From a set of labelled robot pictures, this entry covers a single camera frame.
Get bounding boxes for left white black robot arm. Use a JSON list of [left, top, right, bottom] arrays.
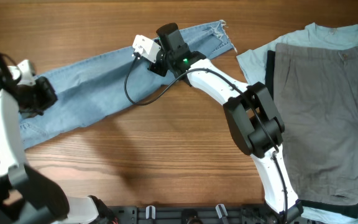
[[0, 53, 119, 224]]

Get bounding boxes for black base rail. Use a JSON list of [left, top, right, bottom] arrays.
[[110, 204, 282, 224]]

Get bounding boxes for light blue t-shirt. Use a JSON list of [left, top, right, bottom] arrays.
[[237, 23, 358, 223]]

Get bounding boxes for white rail clip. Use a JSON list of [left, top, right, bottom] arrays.
[[145, 205, 156, 220], [215, 203, 228, 219]]

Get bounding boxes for light blue denim jeans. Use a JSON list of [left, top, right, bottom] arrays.
[[19, 19, 238, 150]]

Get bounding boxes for left white rail clip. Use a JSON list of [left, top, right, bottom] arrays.
[[145, 205, 156, 220]]

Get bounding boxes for black garment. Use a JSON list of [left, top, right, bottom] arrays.
[[265, 50, 358, 218]]

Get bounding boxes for grey shorts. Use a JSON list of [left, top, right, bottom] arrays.
[[273, 44, 358, 205]]

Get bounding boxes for right white rail clip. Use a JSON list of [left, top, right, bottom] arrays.
[[215, 203, 228, 219]]

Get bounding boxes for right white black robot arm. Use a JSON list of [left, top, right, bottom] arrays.
[[146, 23, 303, 223]]

